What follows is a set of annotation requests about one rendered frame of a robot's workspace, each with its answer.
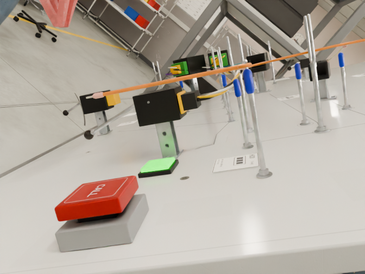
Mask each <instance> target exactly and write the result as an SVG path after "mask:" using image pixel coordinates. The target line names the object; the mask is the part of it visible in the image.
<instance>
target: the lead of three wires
mask: <svg viewBox="0 0 365 274"><path fill-rule="evenodd" d="M239 75H240V73H239V71H237V72H235V77H234V78H233V80H234V79H239ZM233 80H232V81H231V83H229V84H228V85H226V86H225V87H224V88H223V89H221V90H218V91H215V92H213V93H210V94H208V95H205V96H198V97H199V98H200V99H199V101H204V100H208V99H211V98H214V97H216V96H219V95H222V94H224V93H225V92H227V91H228V90H229V89H230V88H232V87H233V86H234V85H233Z"/></svg>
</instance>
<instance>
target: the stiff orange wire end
mask: <svg viewBox="0 0 365 274"><path fill-rule="evenodd" d="M251 65H252V63H247V64H239V65H236V66H230V67H225V68H220V69H216V70H211V71H206V72H201V73H196V74H191V75H187V76H182V77H177V78H172V79H166V80H161V81H158V82H153V83H148V84H142V85H137V86H132V87H128V88H124V89H118V90H113V91H108V92H98V93H95V94H93V95H92V96H89V97H86V98H95V99H96V98H102V97H104V96H108V95H113V94H118V93H122V92H127V91H133V90H138V89H143V88H148V87H152V86H157V85H162V84H168V83H174V82H179V81H182V80H188V79H193V78H198V77H203V76H209V75H212V74H218V73H223V72H228V71H233V70H239V69H242V68H246V67H250V66H251Z"/></svg>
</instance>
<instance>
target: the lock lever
mask: <svg viewBox="0 0 365 274"><path fill-rule="evenodd" d="M133 108H135V106H134V104H132V105H131V106H129V107H128V108H126V109H125V110H123V111H122V112H120V113H119V114H117V115H116V116H114V117H113V118H111V119H110V120H108V121H106V122H105V123H103V124H102V125H100V126H99V127H97V128H96V129H91V134H92V135H95V133H96V132H98V131H99V130H101V129H102V128H104V127H105V126H107V125H109V124H110V123H112V122H114V121H115V120H116V119H118V118H119V117H121V116H123V115H124V114H126V113H127V112H129V111H130V110H132V109H133Z"/></svg>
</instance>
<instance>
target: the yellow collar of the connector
mask: <svg viewBox="0 0 365 274"><path fill-rule="evenodd" d="M185 92H186V91H185V90H184V91H181V92H179V93H177V98H178V103H179V108H180V112H181V114H183V113H185V112H186V111H187V110H185V111H184V109H183V104H182V100H181V95H182V94H184V93H185Z"/></svg>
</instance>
